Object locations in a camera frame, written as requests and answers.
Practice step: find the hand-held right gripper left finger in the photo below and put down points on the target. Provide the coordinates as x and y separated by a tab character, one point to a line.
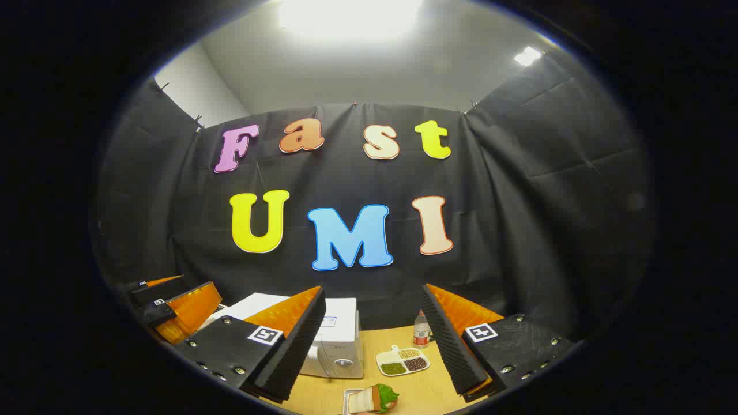
300	346

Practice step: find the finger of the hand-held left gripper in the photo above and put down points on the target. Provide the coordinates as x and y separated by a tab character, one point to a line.
147	291
158	312

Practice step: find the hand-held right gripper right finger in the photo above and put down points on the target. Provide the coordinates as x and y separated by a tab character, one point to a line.
452	351

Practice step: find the white microwave oven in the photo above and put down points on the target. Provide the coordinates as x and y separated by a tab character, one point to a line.
340	340

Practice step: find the clear plastic bottle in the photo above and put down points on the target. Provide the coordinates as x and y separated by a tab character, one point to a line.
421	333

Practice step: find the divided dish of beans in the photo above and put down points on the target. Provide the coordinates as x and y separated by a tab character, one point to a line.
400	362

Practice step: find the small white tray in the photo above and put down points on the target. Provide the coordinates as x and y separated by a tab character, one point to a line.
346	397

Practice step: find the black backdrop cloth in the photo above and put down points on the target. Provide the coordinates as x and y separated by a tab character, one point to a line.
507	230

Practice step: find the small ceiling light panel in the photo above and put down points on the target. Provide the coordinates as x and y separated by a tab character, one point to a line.
528	56

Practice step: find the large ceiling light panel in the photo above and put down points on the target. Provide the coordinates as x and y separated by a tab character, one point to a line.
351	17

